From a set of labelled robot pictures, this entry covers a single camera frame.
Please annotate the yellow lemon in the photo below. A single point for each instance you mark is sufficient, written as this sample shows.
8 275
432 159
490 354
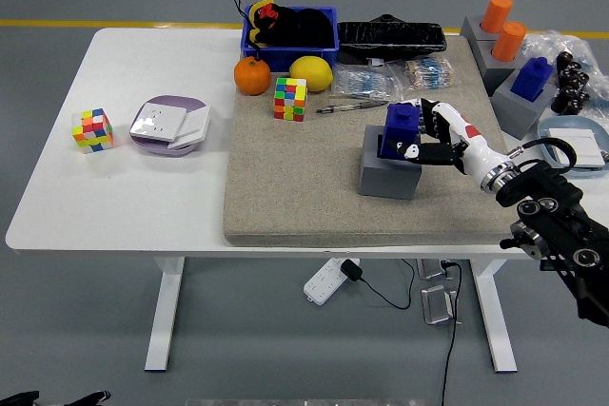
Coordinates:
310 73

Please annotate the purple plate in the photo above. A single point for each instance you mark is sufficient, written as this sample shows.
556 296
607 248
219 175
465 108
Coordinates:
177 100

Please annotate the clear metal floor bracket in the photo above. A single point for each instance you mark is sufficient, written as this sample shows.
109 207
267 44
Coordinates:
438 306
431 269

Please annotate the black power adapter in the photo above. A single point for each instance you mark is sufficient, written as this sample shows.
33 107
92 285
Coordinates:
351 269

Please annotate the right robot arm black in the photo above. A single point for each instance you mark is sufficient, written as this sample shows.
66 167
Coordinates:
547 192

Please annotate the orange fruit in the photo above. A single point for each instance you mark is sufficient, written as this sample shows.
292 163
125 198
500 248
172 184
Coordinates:
251 75

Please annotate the grey cube stamp holder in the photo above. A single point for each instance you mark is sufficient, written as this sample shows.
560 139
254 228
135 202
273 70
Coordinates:
493 71
470 28

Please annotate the clear bag of resistors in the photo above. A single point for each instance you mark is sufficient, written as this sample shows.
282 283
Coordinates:
365 82
429 72

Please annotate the crumpled clear plastic bag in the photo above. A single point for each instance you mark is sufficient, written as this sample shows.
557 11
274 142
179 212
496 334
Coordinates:
545 42

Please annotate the orange cylinder stamp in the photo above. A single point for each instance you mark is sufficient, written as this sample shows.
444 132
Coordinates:
497 11
508 41

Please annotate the blue plastic bin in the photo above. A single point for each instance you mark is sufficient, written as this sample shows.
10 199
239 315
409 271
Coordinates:
269 55

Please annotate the black plastic-wrapped bar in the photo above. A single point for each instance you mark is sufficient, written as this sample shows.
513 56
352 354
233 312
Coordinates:
388 37

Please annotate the grey cube seal holder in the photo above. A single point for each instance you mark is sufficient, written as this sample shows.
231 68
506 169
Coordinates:
385 180
516 113

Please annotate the blue seal stamp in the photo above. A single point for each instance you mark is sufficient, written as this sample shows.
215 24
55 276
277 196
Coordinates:
399 128
531 78

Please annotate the light blue plate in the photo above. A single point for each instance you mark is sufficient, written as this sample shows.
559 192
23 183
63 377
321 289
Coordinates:
547 124

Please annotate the white wall switch panel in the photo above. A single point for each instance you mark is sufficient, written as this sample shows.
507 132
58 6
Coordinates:
196 123
585 140

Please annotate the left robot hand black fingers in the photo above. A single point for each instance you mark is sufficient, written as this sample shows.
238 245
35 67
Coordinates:
95 397

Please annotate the colourful puzzle cube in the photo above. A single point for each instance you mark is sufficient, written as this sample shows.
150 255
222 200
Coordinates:
92 131
289 99

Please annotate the white wall socket panel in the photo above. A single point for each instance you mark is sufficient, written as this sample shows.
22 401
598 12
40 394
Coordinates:
158 121

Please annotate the grey ballpoint pen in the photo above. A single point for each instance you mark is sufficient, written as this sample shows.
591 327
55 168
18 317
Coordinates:
354 105

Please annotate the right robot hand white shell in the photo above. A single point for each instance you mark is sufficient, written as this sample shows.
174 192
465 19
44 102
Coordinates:
468 140

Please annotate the grey-brown mat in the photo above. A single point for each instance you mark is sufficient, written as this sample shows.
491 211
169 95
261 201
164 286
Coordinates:
295 178

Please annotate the small white connector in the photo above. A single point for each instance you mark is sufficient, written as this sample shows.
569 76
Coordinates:
375 62

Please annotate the dark brown knob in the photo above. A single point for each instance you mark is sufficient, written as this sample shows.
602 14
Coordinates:
564 60
575 75
562 101
579 102

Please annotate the white table leg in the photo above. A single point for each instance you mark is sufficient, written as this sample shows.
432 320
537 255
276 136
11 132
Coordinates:
494 315
163 311

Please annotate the white power strip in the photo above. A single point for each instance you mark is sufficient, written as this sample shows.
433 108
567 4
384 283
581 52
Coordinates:
322 284

